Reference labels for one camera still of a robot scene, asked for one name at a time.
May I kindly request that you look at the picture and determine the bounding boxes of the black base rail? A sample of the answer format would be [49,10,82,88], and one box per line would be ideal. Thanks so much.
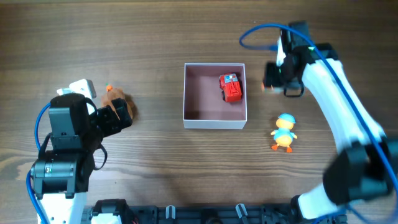
[81,199,348,224]

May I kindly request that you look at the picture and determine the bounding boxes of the brown plush toy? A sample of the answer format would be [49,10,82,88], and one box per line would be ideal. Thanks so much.
[101,84,136,119]

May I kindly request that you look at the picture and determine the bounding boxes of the small colourful puzzle cube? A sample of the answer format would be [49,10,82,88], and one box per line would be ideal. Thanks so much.
[261,84,284,94]

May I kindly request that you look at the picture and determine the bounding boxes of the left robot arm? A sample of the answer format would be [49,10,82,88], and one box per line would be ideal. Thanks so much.
[26,93,132,223]

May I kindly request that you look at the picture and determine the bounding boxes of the blue right cable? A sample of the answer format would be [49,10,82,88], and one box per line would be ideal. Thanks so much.
[238,22,398,224]

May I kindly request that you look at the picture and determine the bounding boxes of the blue left cable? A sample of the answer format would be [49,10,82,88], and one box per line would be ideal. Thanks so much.
[25,101,52,224]

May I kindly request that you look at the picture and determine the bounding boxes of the white box pink interior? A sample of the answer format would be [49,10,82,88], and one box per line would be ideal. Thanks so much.
[183,63,248,129]

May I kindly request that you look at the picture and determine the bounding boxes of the red toy truck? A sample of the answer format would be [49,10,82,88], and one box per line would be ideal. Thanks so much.
[219,73,243,103]

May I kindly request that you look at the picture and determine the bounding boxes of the blue cable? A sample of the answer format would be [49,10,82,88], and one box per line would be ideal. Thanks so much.
[25,101,52,224]
[238,22,398,224]

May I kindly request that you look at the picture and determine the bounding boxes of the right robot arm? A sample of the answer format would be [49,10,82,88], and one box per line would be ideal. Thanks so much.
[263,22,397,221]

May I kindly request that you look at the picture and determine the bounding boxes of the yellow toy duck blue hat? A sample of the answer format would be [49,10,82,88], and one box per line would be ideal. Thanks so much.
[271,113,298,153]

